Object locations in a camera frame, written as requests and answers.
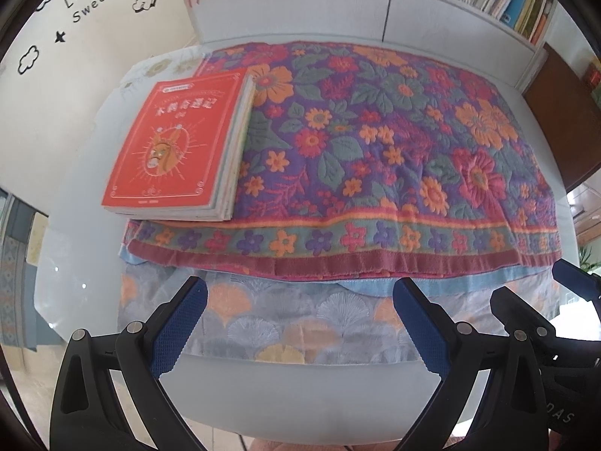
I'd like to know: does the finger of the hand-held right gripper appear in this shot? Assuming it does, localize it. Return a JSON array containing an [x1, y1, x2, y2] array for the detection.
[[489, 286, 571, 339], [551, 259, 601, 302]]

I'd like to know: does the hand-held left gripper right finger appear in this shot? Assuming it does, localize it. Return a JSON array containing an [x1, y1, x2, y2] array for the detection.
[[393, 278, 552, 451]]

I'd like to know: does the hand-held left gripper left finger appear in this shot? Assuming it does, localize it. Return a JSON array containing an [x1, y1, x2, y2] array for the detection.
[[49, 276, 208, 451]]

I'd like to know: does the stack of thin books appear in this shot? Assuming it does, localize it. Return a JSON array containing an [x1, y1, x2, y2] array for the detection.
[[102, 75, 258, 222]]

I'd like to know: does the small potted plant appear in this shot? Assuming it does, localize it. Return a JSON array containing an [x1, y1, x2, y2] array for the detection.
[[577, 242, 601, 275]]

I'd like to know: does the brown wooden cabinet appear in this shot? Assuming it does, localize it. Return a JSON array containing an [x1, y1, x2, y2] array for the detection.
[[522, 42, 601, 193]]

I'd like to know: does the grey patterned cloth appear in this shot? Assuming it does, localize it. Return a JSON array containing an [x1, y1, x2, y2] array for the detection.
[[0, 188, 50, 353]]

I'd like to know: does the floral quilted blanket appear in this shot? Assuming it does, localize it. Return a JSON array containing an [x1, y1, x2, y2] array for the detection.
[[123, 40, 564, 287]]

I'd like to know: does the white bookshelf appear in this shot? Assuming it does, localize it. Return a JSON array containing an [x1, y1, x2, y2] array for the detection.
[[171, 0, 562, 90]]

